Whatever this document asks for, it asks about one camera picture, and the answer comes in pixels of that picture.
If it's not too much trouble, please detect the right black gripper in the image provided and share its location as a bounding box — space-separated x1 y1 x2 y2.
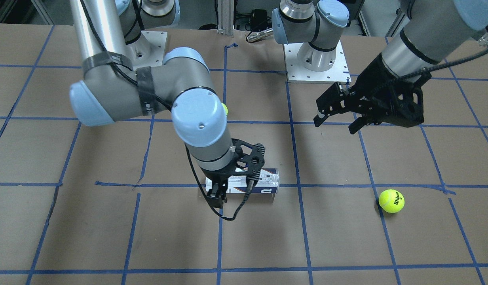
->
202 138 266 209

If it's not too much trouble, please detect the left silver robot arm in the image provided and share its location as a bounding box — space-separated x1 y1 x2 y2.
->
313 0 488 134

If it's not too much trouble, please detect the middle yellow tennis ball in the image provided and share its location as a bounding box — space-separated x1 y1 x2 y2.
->
221 103 229 116

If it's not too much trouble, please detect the white tennis ball can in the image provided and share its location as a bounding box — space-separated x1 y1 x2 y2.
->
205 168 280 197

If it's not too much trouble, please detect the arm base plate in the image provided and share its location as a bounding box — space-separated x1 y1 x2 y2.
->
283 42 352 84
126 31 168 70

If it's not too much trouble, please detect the tennis ball behind arm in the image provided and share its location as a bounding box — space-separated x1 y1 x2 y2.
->
378 189 405 213

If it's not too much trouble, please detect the aluminium frame post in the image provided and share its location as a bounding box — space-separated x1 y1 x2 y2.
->
216 0 235 37

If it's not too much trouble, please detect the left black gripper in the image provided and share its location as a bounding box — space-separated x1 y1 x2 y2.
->
313 54 431 135

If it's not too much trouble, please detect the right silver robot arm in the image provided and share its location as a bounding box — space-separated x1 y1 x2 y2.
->
69 0 265 209

